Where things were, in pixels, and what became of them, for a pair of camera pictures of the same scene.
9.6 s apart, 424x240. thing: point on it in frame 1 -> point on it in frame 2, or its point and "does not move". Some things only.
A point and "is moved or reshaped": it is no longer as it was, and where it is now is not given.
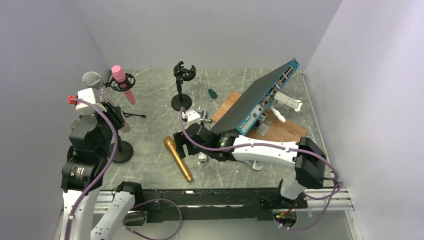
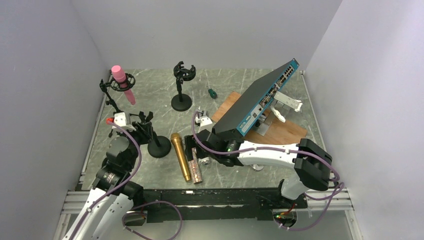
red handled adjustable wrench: (253, 163) does not move
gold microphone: (171, 143) is moved or reshaped
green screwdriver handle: (213, 94) does not move
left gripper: (114, 112) -> (144, 131)
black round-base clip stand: (124, 151) is moved or reshaped
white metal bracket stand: (280, 103) does not move
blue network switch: (239, 117) does not move
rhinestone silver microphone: (93, 79) -> (195, 167)
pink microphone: (120, 76) does not move
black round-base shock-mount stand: (182, 100) does not move
